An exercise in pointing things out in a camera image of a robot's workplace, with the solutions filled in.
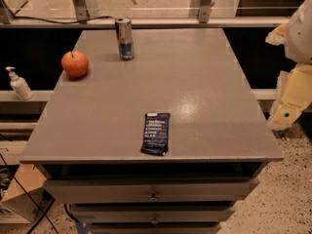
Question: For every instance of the dark blue rxbar wrapper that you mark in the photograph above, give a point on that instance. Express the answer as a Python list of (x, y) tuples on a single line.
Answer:
[(156, 134)]

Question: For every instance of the white pump sanitizer bottle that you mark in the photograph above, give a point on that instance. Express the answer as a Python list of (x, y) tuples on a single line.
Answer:
[(19, 85)]

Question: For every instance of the red apple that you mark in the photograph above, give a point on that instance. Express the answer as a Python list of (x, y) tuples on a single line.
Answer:
[(75, 64)]

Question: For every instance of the silver blue energy drink can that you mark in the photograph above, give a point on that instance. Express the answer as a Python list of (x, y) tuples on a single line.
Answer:
[(124, 36)]

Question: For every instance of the cardboard box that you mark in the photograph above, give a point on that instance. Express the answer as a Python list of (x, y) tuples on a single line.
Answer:
[(19, 202)]

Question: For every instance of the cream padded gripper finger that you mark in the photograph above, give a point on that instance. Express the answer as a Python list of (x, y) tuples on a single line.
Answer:
[(278, 35), (293, 96)]

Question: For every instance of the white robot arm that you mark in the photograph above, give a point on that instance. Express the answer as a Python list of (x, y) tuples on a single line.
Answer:
[(298, 46)]

